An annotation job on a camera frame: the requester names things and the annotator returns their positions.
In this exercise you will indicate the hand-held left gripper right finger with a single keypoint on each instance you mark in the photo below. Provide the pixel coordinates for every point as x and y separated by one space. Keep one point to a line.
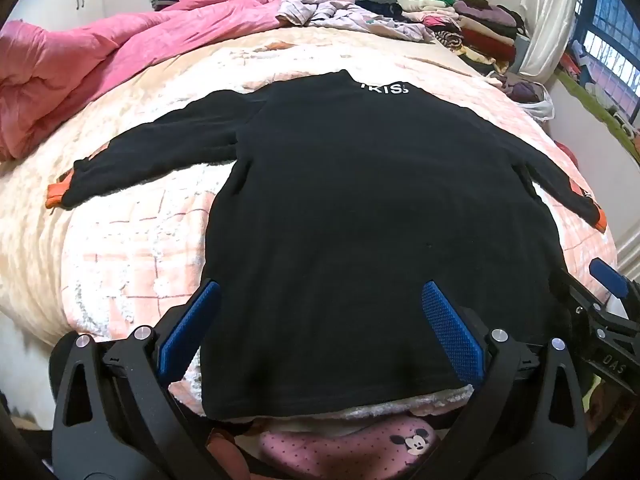
452 332

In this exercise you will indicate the red plastic bag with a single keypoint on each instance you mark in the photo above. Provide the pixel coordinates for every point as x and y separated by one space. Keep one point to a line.
565 152

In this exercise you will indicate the lilac striped garment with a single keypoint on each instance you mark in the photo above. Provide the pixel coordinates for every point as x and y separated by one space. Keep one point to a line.
340 17

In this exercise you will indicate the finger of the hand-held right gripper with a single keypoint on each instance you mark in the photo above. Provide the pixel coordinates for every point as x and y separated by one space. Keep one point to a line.
607 275
575 295

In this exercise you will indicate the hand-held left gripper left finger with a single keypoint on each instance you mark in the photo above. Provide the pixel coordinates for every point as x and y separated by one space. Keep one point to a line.
192 330

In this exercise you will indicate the white curtain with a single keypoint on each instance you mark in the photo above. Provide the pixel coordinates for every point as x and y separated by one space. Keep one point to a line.
550 20

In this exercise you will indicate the stack of folded clothes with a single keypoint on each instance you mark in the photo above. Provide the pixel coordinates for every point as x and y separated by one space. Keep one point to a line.
480 35

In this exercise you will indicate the black sweater with orange cuffs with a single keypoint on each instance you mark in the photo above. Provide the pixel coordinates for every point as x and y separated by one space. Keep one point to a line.
350 210

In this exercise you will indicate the peach and white plush blanket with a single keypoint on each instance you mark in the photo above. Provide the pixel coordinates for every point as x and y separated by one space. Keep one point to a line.
150 240

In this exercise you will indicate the white plastic bag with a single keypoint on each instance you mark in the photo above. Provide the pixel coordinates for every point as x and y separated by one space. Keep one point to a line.
542 107

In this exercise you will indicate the barred window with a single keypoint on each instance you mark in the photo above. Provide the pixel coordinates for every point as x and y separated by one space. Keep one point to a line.
610 25

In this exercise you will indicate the green ledge cover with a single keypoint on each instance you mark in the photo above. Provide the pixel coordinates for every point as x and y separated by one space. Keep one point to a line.
595 105

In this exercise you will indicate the white radiator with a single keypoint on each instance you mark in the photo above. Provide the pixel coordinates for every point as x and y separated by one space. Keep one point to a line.
630 245

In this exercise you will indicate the pink quilt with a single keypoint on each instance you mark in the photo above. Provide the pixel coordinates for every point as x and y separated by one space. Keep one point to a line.
100 50

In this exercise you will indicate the dark navy garment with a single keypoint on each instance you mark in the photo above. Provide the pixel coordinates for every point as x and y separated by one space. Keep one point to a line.
380 7

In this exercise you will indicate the beige bed sheet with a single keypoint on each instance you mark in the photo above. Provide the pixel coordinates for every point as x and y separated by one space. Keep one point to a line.
30 240

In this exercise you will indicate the pink cartoon mouse pants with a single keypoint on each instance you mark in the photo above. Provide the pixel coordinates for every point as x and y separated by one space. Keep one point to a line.
350 450

